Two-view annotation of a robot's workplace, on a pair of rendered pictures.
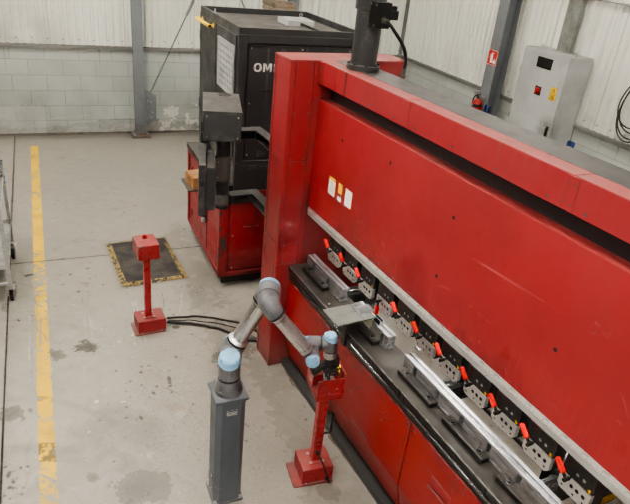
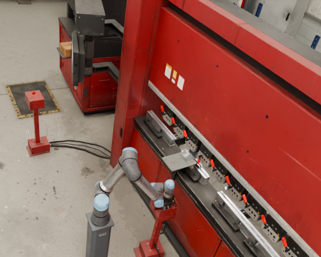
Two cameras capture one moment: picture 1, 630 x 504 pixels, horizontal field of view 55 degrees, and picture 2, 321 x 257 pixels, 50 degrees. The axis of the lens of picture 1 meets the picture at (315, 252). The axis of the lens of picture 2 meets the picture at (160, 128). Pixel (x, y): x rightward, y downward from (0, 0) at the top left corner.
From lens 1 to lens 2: 0.88 m
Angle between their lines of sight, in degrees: 12
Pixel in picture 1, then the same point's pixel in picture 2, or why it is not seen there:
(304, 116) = (150, 19)
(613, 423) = not seen: outside the picture
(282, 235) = (130, 99)
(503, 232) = (309, 137)
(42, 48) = not seen: outside the picture
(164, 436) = (53, 231)
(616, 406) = not seen: outside the picture
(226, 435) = (98, 246)
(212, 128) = (83, 26)
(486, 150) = (303, 77)
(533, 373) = (319, 234)
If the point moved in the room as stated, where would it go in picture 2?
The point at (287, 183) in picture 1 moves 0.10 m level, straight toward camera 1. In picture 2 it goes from (135, 65) to (136, 70)
